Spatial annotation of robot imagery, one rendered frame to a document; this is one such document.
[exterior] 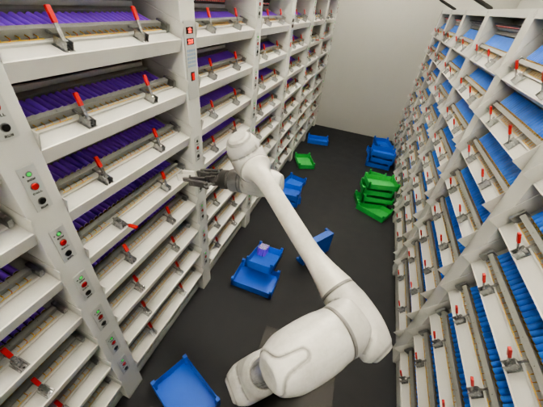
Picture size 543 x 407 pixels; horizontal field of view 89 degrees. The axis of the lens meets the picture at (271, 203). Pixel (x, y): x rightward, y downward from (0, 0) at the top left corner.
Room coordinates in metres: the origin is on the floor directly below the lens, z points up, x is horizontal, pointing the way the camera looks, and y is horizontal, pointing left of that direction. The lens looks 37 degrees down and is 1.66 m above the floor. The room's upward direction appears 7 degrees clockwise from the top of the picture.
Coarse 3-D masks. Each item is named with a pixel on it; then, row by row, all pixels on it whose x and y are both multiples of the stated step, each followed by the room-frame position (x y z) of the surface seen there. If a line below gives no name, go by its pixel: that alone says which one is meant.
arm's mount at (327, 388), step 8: (272, 328) 0.77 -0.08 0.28; (264, 336) 0.72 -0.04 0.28; (328, 384) 0.54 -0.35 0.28; (312, 392) 0.50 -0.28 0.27; (320, 392) 0.50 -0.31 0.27; (328, 392) 0.50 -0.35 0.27; (264, 400) 0.45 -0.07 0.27; (272, 400) 0.45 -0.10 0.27; (280, 400) 0.45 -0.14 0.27; (288, 400) 0.46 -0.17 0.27; (296, 400) 0.46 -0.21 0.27; (304, 400) 0.46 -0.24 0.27; (312, 400) 0.47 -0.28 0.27; (320, 400) 0.47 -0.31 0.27; (328, 400) 0.48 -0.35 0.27
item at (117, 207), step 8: (168, 168) 1.09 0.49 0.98; (160, 176) 1.02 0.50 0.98; (144, 184) 0.94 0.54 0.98; (152, 184) 0.97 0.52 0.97; (136, 192) 0.88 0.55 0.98; (128, 200) 0.83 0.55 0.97; (112, 208) 0.77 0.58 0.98; (120, 208) 0.79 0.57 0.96; (104, 216) 0.72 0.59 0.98; (88, 224) 0.67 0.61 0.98; (96, 224) 0.68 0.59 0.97; (80, 232) 0.63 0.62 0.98; (88, 232) 0.65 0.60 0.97; (96, 232) 0.66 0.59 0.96
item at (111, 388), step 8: (112, 376) 0.48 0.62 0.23; (104, 384) 0.46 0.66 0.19; (112, 384) 0.47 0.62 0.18; (120, 384) 0.47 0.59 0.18; (96, 392) 0.43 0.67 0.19; (104, 392) 0.43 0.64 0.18; (112, 392) 0.44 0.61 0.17; (88, 400) 0.39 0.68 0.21; (96, 400) 0.40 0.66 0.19; (104, 400) 0.41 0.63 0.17
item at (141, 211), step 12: (180, 168) 1.14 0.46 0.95; (192, 168) 1.15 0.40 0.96; (144, 192) 0.92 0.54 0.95; (156, 192) 0.94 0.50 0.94; (168, 192) 0.97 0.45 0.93; (132, 204) 0.84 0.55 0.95; (144, 204) 0.86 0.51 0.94; (156, 204) 0.88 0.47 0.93; (132, 216) 0.78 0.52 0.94; (144, 216) 0.82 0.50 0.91; (108, 228) 0.70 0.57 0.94; (132, 228) 0.75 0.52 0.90; (84, 240) 0.62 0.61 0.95; (96, 240) 0.64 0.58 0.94; (108, 240) 0.65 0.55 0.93; (96, 252) 0.60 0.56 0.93
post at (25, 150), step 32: (0, 64) 0.56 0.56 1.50; (0, 160) 0.49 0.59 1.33; (32, 160) 0.54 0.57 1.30; (0, 192) 0.49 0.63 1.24; (32, 224) 0.48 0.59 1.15; (64, 224) 0.54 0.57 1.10; (64, 288) 0.48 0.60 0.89; (96, 288) 0.55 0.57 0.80; (96, 352) 0.49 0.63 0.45; (128, 352) 0.56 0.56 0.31; (128, 384) 0.50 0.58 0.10
